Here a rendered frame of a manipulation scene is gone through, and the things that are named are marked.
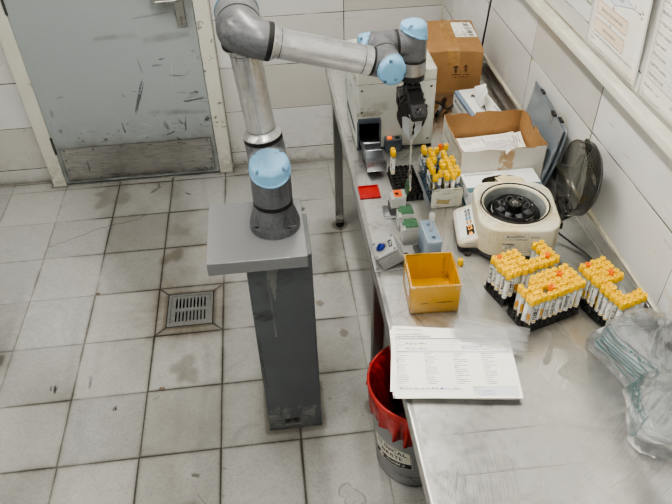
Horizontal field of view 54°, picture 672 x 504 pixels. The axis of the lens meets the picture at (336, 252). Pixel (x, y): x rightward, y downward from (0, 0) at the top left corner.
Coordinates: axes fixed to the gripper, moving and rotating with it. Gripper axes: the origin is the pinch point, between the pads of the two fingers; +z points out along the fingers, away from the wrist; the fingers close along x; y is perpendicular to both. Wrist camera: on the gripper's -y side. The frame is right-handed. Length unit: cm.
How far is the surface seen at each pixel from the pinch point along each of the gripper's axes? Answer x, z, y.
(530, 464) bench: -5, 22, -100
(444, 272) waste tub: -1.4, 19.2, -40.6
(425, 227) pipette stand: 1.7, 11.8, -29.1
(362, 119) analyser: 10.6, 9.2, 29.3
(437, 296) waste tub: 4, 16, -53
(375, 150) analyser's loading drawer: 8.0, 14.9, 17.9
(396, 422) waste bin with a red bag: 14, 67, -55
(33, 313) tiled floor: 160, 107, 54
